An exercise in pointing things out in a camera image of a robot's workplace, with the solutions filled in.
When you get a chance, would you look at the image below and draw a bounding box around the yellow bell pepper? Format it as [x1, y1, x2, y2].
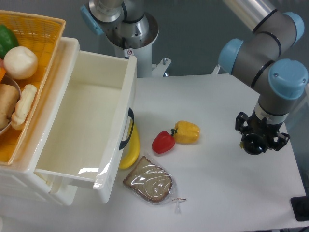
[171, 120, 200, 145]

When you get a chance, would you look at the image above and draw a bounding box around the dark purple mangosteen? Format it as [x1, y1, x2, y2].
[239, 133, 267, 155]

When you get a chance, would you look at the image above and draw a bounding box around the white round bun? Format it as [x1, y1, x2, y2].
[3, 46, 38, 80]

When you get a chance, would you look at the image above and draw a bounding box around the orange wicker basket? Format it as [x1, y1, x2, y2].
[0, 10, 66, 165]

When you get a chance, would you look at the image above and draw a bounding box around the red bell pepper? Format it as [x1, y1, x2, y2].
[152, 131, 175, 154]

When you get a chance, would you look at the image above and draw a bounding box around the yellow banana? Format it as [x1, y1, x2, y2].
[119, 122, 140, 170]

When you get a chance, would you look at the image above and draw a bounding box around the tan potato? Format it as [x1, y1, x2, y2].
[0, 84, 19, 130]

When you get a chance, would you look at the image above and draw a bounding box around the black device at edge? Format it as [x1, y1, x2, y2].
[290, 196, 309, 221]

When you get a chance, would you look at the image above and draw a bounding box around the dark drawer handle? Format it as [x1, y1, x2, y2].
[119, 107, 135, 150]

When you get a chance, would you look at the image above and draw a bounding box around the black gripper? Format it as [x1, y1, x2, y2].
[235, 112, 290, 151]

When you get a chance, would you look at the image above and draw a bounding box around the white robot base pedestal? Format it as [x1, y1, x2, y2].
[80, 0, 172, 78]

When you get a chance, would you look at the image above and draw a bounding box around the white drawer cabinet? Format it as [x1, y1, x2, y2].
[0, 37, 80, 205]

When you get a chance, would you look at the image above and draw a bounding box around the bagged bread slice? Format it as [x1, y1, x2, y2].
[123, 154, 187, 214]

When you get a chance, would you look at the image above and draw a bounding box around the green pepper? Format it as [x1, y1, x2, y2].
[0, 24, 19, 59]

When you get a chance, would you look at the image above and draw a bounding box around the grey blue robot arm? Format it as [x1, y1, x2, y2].
[218, 0, 309, 155]

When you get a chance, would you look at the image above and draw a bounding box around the white upper drawer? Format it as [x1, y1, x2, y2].
[36, 51, 137, 203]

